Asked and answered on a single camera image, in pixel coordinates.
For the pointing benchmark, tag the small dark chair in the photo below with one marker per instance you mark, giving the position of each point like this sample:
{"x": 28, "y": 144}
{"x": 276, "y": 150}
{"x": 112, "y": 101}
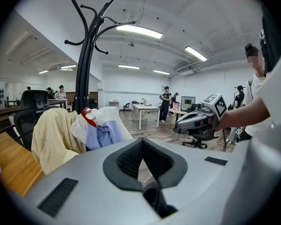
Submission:
{"x": 127, "y": 106}

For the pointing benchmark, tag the black office chair with headrest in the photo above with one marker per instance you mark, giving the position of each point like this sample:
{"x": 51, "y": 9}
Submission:
{"x": 28, "y": 118}

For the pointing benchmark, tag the wooden table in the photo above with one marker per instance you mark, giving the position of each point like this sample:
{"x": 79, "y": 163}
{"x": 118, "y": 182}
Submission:
{"x": 14, "y": 163}

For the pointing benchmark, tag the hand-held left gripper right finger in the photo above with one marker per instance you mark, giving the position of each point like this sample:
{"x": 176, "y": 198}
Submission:
{"x": 201, "y": 184}

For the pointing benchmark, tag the yellow clothes shirt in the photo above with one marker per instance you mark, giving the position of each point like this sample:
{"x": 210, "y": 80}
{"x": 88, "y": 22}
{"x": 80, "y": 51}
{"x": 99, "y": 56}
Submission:
{"x": 51, "y": 137}

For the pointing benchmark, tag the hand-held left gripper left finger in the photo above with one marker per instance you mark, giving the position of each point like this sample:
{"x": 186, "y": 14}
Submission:
{"x": 89, "y": 184}

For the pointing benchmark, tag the person's right hand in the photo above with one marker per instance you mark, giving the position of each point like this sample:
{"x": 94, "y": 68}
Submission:
{"x": 207, "y": 122}

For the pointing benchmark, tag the ceiling light panel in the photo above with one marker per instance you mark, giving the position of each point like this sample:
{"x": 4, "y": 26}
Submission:
{"x": 43, "y": 71}
{"x": 161, "y": 72}
{"x": 128, "y": 67}
{"x": 196, "y": 53}
{"x": 68, "y": 66}
{"x": 140, "y": 31}

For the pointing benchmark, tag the brown wooden partition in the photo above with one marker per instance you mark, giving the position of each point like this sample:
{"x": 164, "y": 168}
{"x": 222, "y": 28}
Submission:
{"x": 70, "y": 97}

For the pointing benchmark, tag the ceiling air conditioner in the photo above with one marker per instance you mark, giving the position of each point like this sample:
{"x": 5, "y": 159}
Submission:
{"x": 186, "y": 72}

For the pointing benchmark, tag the small white table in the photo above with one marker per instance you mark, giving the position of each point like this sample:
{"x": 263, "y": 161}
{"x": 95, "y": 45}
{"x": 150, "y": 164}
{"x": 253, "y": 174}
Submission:
{"x": 114, "y": 102}

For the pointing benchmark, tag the pink box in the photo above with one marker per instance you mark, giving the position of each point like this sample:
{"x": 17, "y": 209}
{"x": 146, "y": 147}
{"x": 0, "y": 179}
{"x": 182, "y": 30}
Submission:
{"x": 175, "y": 107}

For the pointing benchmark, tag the round pedestal table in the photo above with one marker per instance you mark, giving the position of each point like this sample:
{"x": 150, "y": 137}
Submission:
{"x": 178, "y": 112}

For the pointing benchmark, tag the person's black t-shirt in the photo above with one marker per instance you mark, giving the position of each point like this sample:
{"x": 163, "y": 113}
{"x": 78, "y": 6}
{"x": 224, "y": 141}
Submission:
{"x": 271, "y": 43}

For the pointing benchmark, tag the person's right forearm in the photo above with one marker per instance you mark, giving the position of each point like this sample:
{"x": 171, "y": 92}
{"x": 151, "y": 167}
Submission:
{"x": 243, "y": 115}

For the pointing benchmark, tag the black coat stand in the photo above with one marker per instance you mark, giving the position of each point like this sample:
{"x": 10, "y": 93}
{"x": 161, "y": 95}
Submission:
{"x": 84, "y": 67}

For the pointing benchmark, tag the white clothes with red print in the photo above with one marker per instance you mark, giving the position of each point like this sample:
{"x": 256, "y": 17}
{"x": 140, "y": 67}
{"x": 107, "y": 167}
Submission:
{"x": 105, "y": 115}

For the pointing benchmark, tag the black monitor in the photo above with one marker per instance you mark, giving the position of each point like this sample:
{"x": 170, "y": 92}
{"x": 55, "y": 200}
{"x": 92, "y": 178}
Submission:
{"x": 187, "y": 103}

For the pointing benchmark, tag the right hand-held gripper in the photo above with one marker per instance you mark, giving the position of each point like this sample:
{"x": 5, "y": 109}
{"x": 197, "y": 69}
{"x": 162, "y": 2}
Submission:
{"x": 219, "y": 105}

